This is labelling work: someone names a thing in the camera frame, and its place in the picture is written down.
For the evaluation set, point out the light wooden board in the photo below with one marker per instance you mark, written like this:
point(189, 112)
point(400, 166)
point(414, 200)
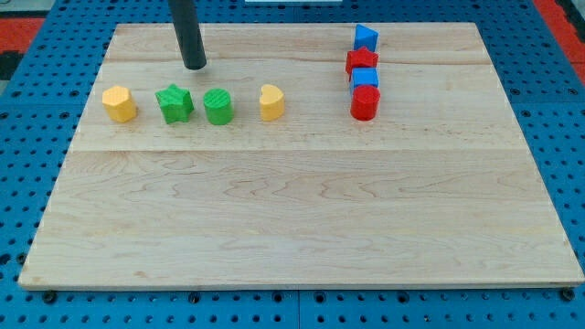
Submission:
point(438, 191)

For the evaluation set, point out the green cylinder block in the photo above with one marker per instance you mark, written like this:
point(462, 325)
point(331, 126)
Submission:
point(218, 107)

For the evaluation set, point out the blue cube block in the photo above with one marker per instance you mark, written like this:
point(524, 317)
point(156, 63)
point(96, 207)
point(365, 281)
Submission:
point(363, 76)

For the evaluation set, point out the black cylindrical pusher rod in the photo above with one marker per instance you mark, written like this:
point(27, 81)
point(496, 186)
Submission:
point(188, 33)

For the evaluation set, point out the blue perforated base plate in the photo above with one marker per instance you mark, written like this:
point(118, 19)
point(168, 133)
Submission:
point(43, 102)

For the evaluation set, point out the yellow hexagon block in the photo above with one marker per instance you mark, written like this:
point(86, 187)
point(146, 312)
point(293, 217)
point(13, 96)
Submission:
point(119, 104)

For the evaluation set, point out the red cylinder block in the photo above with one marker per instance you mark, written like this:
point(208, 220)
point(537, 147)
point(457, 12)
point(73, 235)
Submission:
point(365, 101)

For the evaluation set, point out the yellow heart block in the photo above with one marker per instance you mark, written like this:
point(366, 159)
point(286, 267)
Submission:
point(271, 103)

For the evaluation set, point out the red star block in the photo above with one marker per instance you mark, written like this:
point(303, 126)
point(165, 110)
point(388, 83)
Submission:
point(360, 58)

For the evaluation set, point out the blue triangle block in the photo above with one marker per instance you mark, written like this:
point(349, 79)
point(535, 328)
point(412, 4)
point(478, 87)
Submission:
point(365, 37)

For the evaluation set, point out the green star block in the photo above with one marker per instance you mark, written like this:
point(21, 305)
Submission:
point(175, 103)

